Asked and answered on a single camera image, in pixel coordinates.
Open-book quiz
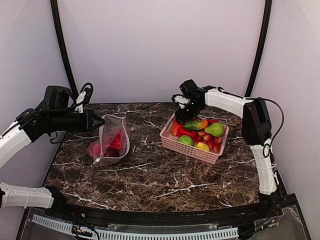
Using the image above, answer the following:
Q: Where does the red fruit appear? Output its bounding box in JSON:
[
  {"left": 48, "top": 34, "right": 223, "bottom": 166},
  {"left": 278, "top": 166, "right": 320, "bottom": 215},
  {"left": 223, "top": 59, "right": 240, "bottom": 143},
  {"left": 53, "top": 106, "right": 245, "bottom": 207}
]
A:
[
  {"left": 109, "top": 130, "right": 122, "bottom": 151},
  {"left": 88, "top": 142, "right": 101, "bottom": 159}
]

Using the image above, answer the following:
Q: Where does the red chili pepper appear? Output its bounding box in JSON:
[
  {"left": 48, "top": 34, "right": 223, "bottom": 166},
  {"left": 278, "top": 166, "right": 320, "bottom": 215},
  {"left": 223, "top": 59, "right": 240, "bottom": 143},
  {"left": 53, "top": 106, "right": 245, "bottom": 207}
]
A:
[{"left": 207, "top": 119, "right": 220, "bottom": 125}]

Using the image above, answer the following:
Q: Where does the red bell pepper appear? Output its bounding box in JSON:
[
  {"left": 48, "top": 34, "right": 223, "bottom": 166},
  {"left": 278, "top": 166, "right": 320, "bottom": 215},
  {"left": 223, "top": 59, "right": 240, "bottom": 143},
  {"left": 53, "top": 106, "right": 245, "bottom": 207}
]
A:
[{"left": 177, "top": 126, "right": 197, "bottom": 140}]

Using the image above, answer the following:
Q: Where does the clear zip top bag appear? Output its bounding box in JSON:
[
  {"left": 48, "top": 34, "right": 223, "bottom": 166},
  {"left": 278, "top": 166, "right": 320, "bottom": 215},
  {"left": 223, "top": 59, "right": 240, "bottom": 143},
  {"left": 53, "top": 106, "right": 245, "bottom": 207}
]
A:
[{"left": 88, "top": 114, "right": 130, "bottom": 166}]

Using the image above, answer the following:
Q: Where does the red fruit back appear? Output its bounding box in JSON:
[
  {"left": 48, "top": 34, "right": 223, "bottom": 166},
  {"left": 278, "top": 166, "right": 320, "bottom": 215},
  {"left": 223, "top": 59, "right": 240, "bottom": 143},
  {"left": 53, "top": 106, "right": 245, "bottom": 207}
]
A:
[{"left": 109, "top": 130, "right": 122, "bottom": 151}]

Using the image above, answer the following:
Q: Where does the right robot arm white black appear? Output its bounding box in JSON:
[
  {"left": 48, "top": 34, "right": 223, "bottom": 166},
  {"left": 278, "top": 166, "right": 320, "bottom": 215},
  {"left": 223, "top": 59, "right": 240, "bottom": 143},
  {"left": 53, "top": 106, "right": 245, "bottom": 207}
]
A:
[{"left": 171, "top": 79, "right": 281, "bottom": 216}]

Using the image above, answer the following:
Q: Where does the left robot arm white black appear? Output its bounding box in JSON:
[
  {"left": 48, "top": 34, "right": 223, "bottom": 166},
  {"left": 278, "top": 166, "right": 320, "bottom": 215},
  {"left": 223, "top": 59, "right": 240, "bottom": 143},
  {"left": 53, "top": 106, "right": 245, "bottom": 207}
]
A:
[{"left": 0, "top": 83, "right": 105, "bottom": 209}]

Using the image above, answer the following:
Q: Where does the green orange mango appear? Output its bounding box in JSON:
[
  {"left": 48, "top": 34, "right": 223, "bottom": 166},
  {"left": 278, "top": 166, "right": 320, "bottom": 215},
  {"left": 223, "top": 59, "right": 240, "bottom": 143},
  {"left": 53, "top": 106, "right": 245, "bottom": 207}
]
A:
[{"left": 183, "top": 119, "right": 208, "bottom": 131}]

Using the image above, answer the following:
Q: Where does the orange red mango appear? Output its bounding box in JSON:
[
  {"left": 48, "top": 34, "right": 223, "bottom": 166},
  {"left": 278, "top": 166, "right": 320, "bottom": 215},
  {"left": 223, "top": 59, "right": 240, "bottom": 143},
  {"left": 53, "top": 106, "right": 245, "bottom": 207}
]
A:
[{"left": 171, "top": 121, "right": 181, "bottom": 137}]

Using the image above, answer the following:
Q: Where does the green apple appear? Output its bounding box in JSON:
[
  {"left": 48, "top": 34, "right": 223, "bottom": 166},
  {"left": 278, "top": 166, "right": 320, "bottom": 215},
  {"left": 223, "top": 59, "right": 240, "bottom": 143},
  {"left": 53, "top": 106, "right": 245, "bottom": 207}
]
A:
[{"left": 178, "top": 135, "right": 194, "bottom": 147}]

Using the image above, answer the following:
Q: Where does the green pear-like fruit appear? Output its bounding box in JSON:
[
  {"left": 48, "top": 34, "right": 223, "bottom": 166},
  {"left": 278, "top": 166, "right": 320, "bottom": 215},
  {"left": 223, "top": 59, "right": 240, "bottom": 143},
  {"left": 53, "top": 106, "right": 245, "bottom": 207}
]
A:
[{"left": 204, "top": 122, "right": 224, "bottom": 137}]

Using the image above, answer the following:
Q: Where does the small red apple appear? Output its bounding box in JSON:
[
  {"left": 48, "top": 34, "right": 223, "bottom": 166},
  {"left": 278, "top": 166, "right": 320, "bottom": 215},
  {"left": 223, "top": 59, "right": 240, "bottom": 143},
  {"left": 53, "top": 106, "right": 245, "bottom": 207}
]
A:
[
  {"left": 202, "top": 133, "right": 212, "bottom": 142},
  {"left": 213, "top": 137, "right": 223, "bottom": 145},
  {"left": 212, "top": 144, "right": 221, "bottom": 153}
]

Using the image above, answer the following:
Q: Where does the yellow pepper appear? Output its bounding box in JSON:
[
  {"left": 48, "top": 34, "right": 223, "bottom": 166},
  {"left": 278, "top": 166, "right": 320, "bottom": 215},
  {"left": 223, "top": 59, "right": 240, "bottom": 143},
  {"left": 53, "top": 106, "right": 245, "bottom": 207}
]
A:
[{"left": 195, "top": 142, "right": 210, "bottom": 152}]

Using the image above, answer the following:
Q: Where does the pink plastic basket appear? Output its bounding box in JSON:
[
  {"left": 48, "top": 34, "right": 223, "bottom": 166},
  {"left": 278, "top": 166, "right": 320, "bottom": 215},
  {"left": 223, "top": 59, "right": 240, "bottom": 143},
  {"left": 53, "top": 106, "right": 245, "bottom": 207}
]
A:
[{"left": 159, "top": 114, "right": 229, "bottom": 164}]

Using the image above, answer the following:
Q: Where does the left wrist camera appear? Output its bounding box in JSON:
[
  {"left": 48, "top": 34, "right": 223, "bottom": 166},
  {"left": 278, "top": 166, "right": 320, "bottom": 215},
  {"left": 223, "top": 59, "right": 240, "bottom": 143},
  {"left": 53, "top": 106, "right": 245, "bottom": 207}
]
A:
[{"left": 43, "top": 85, "right": 71, "bottom": 109}]

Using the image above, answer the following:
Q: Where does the white slotted cable duct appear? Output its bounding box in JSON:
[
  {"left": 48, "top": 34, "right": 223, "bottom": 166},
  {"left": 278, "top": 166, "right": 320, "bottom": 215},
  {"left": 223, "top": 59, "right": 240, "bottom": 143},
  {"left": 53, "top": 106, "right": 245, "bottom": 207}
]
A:
[{"left": 31, "top": 214, "right": 239, "bottom": 240}]

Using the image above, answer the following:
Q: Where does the left black frame post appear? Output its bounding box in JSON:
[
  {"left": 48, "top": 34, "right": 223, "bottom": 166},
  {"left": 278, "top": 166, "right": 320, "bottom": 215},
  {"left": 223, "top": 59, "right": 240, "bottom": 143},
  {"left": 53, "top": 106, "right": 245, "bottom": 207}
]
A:
[{"left": 50, "top": 0, "right": 79, "bottom": 97}]

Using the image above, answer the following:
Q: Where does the black frame post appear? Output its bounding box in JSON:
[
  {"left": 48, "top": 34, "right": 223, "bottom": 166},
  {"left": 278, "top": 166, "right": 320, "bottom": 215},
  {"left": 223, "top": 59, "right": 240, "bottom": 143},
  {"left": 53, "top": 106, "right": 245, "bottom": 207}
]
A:
[
  {"left": 50, "top": 0, "right": 79, "bottom": 97},
  {"left": 244, "top": 0, "right": 273, "bottom": 97}
]

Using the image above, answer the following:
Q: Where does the black front frame rail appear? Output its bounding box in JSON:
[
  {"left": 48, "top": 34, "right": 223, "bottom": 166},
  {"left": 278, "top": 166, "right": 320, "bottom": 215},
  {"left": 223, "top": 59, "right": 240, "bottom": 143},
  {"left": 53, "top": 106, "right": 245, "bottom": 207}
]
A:
[{"left": 44, "top": 203, "right": 277, "bottom": 227}]

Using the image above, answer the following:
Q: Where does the right black frame post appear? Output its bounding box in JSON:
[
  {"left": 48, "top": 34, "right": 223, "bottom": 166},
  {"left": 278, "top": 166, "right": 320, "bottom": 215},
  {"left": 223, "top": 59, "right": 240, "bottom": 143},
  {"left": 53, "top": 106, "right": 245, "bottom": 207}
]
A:
[{"left": 244, "top": 0, "right": 273, "bottom": 97}]

